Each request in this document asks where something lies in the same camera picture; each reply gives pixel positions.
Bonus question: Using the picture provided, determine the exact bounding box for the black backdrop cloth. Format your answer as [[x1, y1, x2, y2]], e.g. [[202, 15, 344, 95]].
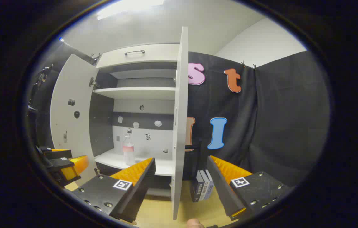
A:
[[27, 41, 330, 187]]

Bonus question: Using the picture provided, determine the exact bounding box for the black metal stand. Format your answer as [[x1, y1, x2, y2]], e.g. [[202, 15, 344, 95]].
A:
[[27, 63, 54, 133]]

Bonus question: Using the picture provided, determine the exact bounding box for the white door with cat sticker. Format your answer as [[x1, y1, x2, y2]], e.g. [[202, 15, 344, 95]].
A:
[[171, 26, 202, 220]]

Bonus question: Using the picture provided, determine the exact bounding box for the white cabinet with shelves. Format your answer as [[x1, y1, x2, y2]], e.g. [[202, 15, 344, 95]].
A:
[[89, 44, 188, 197]]

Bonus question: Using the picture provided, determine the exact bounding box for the dark book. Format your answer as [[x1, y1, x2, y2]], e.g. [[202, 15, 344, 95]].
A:
[[191, 171, 205, 202]]

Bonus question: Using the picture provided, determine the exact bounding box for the clear plastic bottle pink label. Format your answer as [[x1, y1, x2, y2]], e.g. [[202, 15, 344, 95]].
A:
[[123, 133, 136, 166]]

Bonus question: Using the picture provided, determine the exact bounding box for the blue book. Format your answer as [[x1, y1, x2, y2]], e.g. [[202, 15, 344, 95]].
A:
[[204, 169, 214, 198]]

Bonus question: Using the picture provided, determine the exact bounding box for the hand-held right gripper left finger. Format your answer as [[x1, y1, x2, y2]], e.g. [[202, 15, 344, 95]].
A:
[[71, 157, 156, 223]]

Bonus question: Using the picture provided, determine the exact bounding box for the grey book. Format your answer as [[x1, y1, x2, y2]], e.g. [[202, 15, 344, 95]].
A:
[[199, 170, 210, 200]]

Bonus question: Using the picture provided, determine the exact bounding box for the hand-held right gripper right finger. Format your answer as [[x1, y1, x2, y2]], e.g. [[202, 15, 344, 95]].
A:
[[207, 155, 290, 221]]

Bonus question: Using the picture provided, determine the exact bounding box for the white door with camera sticker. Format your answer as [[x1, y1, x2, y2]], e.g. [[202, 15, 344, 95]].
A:
[[50, 54, 100, 187]]

